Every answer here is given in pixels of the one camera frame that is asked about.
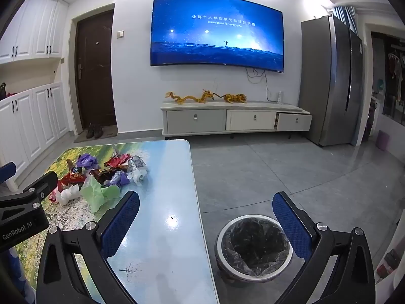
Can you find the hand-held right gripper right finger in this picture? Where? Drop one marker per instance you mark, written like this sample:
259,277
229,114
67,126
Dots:
292,224

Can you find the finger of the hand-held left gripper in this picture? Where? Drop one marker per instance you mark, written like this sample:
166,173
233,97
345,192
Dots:
8,171
44,185

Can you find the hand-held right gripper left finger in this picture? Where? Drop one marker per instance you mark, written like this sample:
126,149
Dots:
121,221

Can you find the pink wrapper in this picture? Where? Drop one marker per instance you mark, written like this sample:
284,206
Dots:
53,196

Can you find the white plastic bag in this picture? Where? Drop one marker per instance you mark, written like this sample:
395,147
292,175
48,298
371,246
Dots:
68,194

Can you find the red snack packet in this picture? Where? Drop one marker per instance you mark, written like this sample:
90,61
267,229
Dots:
73,177

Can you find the round white trash bin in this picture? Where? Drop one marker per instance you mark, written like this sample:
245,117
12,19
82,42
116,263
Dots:
286,258

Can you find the lavender plastic wrapper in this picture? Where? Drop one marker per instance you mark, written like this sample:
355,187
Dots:
120,179

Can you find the black plastic bin liner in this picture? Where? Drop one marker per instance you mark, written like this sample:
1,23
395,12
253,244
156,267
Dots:
253,247

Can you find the white tissue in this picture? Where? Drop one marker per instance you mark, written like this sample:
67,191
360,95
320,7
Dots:
140,176

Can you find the purple plastic bag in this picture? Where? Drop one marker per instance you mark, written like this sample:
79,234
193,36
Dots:
87,161

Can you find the red wrapper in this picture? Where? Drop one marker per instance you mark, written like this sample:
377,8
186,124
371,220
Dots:
117,161

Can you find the grey printed wrapper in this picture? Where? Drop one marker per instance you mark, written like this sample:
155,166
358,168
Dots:
139,162

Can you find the white lower cabinets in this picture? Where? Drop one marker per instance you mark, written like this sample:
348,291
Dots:
31,123

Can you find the white cabinets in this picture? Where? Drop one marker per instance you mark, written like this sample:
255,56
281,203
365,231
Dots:
31,123
34,31

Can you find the red cloth item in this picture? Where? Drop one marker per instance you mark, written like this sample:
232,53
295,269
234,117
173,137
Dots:
12,95

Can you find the dark bag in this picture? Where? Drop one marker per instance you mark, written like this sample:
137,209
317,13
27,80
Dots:
2,91

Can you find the brown doormat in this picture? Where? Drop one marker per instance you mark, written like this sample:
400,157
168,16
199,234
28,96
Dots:
109,132

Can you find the red blurry object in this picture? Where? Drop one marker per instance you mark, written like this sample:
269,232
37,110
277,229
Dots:
389,262

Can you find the dark brown door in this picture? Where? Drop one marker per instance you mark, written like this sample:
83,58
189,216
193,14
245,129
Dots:
95,79

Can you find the purple stool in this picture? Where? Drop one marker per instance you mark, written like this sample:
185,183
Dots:
383,141

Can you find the white television stand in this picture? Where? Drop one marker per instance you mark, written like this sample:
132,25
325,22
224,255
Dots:
196,120

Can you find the white power strip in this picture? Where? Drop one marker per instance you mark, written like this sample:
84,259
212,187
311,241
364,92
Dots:
279,97

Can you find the golden tiger ornament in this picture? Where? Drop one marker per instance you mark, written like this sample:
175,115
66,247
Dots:
234,98

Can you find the golden dragon ornament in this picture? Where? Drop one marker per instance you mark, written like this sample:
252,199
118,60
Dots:
189,98

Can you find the white upper cabinets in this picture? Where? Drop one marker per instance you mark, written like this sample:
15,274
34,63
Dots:
34,31

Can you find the grey refrigerator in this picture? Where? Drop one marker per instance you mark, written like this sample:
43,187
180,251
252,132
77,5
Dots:
329,82

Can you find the hanging clothes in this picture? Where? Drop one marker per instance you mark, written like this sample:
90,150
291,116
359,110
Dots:
395,69

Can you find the blue striped curtain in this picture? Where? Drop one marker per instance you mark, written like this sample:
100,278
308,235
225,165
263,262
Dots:
348,17

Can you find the wall light switch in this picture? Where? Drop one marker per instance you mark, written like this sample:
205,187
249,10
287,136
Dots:
120,34

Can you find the wall-mounted television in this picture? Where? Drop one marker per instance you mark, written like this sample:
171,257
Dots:
215,31

